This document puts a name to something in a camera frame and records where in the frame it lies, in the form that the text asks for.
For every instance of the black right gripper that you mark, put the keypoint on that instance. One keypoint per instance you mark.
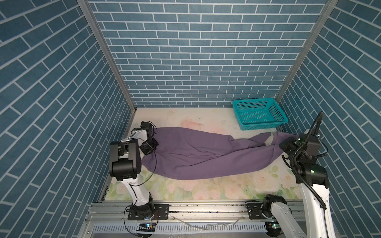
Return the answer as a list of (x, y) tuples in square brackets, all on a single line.
[(283, 145)]

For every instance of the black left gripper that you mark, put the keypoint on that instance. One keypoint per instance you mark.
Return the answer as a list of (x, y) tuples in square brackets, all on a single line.
[(146, 151)]

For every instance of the purple trousers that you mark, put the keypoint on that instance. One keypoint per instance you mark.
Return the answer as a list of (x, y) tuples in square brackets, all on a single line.
[(190, 154)]

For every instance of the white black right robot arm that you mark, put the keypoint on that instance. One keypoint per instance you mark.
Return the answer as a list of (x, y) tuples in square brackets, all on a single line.
[(313, 183)]

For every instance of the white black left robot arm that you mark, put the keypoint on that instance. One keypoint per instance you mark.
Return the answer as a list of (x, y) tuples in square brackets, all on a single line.
[(125, 166)]

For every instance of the teal plastic basket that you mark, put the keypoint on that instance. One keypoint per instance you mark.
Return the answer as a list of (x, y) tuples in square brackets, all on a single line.
[(258, 114)]

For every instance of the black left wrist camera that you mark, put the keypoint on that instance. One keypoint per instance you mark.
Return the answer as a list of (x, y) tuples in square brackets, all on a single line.
[(149, 127)]

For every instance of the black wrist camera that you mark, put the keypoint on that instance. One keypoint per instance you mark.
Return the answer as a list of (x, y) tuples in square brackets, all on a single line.
[(310, 145), (149, 127)]

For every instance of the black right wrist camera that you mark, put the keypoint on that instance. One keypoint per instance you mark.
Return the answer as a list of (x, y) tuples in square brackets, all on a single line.
[(310, 145)]

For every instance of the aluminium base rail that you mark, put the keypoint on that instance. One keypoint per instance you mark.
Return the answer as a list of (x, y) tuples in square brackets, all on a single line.
[(193, 211)]

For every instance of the white slotted cable duct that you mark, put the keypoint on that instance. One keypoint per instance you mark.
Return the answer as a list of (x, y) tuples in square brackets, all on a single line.
[(176, 228)]

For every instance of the aluminium corner post right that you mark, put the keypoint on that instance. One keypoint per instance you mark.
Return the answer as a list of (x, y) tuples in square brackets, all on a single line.
[(316, 29)]

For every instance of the aluminium corner post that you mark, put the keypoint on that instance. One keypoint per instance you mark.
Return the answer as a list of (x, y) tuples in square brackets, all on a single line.
[(316, 29), (90, 17)]

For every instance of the aluminium corner post left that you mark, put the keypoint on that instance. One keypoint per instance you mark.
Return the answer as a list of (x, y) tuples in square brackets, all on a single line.
[(90, 17)]

